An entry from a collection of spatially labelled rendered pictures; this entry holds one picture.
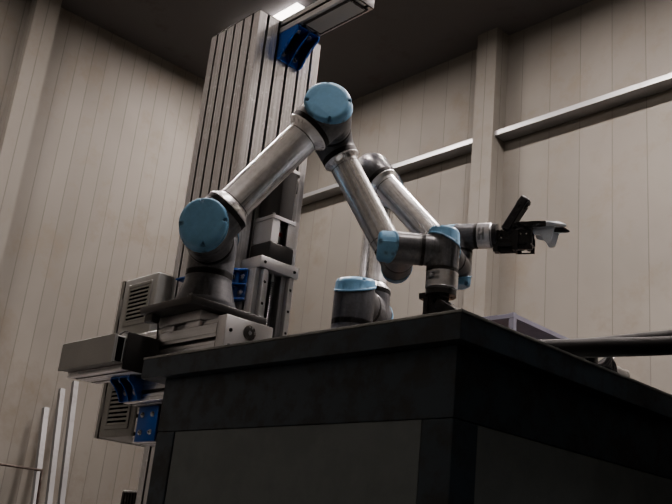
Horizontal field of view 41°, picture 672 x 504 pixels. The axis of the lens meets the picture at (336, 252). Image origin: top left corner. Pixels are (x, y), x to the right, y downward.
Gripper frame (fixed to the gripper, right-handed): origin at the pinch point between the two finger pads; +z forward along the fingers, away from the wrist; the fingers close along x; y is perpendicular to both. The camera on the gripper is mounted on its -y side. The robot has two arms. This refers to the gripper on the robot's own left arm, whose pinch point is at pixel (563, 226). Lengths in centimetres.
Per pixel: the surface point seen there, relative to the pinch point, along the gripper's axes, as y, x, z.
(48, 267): -121, -615, -690
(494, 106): -334, -758, -180
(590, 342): 46, 113, 19
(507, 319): -24, -363, -86
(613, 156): -245, -702, -41
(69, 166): -254, -633, -690
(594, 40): -393, -733, -62
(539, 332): -19, -397, -69
